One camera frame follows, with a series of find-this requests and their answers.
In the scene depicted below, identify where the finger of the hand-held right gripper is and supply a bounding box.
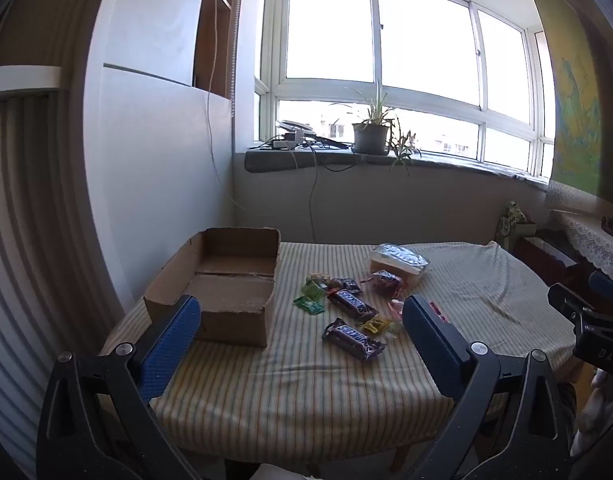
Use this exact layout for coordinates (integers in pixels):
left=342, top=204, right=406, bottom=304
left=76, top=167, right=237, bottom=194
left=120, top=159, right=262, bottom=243
left=588, top=270, right=613, bottom=307
left=547, top=283, right=596, bottom=322

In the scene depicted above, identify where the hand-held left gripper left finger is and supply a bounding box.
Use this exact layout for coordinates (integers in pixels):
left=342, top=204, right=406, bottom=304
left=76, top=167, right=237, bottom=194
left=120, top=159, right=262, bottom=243
left=35, top=295, right=203, bottom=480

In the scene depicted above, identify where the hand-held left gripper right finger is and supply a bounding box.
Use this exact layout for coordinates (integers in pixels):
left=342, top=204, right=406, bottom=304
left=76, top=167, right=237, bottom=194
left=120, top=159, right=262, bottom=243
left=402, top=294, right=574, bottom=480

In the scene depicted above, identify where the clear bag of dark candy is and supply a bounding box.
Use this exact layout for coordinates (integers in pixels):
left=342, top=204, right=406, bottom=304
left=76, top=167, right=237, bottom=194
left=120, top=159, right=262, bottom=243
left=365, top=270, right=404, bottom=298

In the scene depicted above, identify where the brown chocolate bar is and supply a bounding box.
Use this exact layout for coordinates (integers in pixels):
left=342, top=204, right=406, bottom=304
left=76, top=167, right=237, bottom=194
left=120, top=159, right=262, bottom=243
left=327, top=289, right=378, bottom=322
left=321, top=318, right=387, bottom=362

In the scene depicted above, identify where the cardboard box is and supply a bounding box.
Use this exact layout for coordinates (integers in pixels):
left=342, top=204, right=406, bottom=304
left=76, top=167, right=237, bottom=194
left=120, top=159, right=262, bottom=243
left=143, top=227, right=282, bottom=348

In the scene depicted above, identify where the dark green candy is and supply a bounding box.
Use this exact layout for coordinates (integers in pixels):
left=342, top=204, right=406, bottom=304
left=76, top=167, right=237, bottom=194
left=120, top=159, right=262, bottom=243
left=293, top=296, right=325, bottom=316

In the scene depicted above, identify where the person's right hand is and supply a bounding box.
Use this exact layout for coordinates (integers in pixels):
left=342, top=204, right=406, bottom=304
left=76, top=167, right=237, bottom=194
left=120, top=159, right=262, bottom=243
left=572, top=370, right=613, bottom=458

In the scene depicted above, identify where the dark wooden cabinet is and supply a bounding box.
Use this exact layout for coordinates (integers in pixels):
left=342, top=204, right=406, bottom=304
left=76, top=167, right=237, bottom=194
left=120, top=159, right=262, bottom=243
left=515, top=229, right=589, bottom=293

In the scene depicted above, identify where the white lace cloth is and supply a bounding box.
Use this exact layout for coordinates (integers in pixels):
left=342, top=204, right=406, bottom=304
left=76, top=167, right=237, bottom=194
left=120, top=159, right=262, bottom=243
left=545, top=179, right=613, bottom=287

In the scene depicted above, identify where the silver and clear food packet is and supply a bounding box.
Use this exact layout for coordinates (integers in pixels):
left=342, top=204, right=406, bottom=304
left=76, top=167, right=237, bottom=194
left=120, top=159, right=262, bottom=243
left=369, top=243, right=431, bottom=277

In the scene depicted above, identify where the striped tablecloth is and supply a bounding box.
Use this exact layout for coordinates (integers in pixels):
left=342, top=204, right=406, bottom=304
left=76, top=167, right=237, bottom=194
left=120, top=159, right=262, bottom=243
left=99, top=241, right=578, bottom=462

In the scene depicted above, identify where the white ribbed shutter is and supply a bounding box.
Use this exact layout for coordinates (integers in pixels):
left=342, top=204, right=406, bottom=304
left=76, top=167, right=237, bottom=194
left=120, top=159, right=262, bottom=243
left=0, top=92, right=130, bottom=463

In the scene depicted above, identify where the white cabinet panel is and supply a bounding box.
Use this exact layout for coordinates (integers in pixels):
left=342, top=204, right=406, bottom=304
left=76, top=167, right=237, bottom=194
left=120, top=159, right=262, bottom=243
left=83, top=0, right=240, bottom=311

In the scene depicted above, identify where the grey window sill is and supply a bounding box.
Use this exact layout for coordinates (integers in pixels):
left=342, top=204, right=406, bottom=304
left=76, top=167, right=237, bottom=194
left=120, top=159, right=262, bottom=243
left=245, top=147, right=549, bottom=187

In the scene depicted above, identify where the small trailing plant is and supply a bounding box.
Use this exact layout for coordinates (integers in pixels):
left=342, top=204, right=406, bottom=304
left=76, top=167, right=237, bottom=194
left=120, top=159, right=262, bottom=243
left=387, top=119, right=419, bottom=173

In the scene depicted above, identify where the potted spider plant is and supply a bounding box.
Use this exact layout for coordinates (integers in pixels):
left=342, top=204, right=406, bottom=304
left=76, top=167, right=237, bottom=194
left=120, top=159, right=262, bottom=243
left=336, top=86, right=396, bottom=156

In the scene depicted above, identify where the black flat device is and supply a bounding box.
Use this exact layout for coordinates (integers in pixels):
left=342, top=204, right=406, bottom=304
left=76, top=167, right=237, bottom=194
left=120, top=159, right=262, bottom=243
left=310, top=135, right=351, bottom=151

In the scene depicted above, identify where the white power strip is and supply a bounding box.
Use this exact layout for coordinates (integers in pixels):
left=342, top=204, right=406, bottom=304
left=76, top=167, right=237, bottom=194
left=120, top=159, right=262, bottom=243
left=270, top=130, right=308, bottom=151

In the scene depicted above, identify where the white framed window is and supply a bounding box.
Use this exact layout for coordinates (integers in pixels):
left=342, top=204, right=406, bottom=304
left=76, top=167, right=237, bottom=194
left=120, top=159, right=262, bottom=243
left=253, top=0, right=558, bottom=183

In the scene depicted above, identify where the wall map poster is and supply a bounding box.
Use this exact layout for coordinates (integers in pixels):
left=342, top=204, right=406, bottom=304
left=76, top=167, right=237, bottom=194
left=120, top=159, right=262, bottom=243
left=529, top=0, right=613, bottom=203

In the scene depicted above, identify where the grey cable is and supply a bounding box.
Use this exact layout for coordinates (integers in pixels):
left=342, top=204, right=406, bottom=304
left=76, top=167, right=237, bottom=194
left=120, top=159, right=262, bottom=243
left=307, top=150, right=321, bottom=242

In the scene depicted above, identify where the white hanging cable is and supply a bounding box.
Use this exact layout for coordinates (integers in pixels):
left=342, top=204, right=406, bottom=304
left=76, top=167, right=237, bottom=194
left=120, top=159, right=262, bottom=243
left=205, top=0, right=224, bottom=187

